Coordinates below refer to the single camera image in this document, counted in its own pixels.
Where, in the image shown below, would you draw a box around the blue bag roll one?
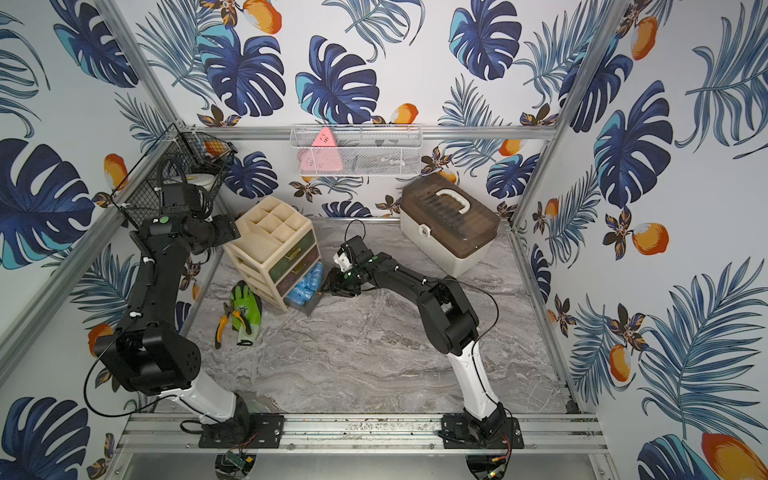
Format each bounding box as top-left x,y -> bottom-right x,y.
286,275 -> 322,305

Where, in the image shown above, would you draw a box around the transparent bottom drawer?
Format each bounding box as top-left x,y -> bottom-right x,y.
284,261 -> 328,316

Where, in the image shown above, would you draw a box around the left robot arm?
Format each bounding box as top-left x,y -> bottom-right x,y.
94,181 -> 240,425

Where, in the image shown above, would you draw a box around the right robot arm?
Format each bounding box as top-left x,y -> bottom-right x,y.
323,236 -> 506,435

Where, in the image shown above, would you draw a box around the beige drawer organizer cabinet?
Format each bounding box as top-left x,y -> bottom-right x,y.
224,196 -> 314,311

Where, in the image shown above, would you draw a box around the brown lid storage box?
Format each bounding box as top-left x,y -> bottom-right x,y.
400,174 -> 500,277

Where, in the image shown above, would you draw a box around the green black work glove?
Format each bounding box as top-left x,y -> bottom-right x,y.
230,280 -> 262,346

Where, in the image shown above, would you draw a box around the pink triangle item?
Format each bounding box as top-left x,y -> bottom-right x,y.
298,127 -> 344,174

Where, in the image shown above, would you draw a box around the black wire wall basket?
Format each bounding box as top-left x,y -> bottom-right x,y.
107,125 -> 237,227

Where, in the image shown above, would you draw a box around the yellow handled pliers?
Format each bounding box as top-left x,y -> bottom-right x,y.
214,302 -> 253,349

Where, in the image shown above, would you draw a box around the white mesh wall basket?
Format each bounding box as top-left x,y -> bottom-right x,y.
290,124 -> 423,177

